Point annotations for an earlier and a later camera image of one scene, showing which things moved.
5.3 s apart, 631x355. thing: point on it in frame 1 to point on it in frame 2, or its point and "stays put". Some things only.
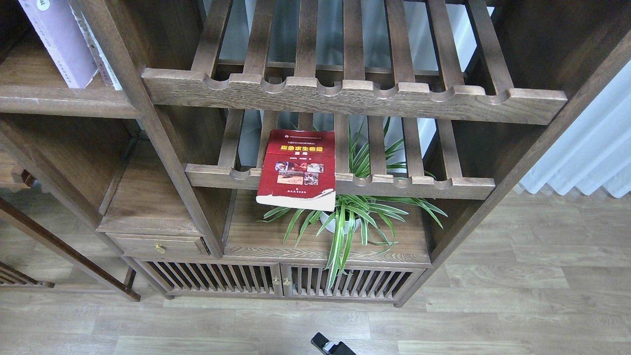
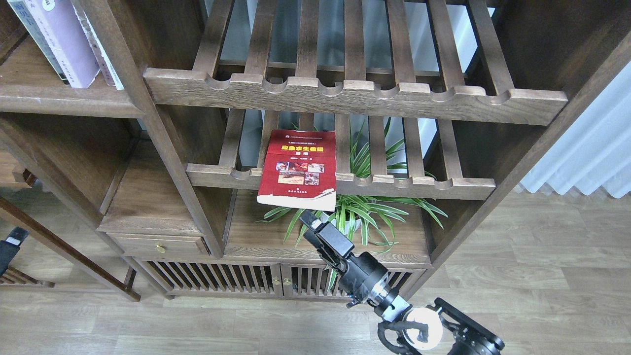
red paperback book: [298, 170] stays put
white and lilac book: [58, 26] stays put
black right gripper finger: [328, 346] to [328, 234]
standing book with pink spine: [107, 76] stays put
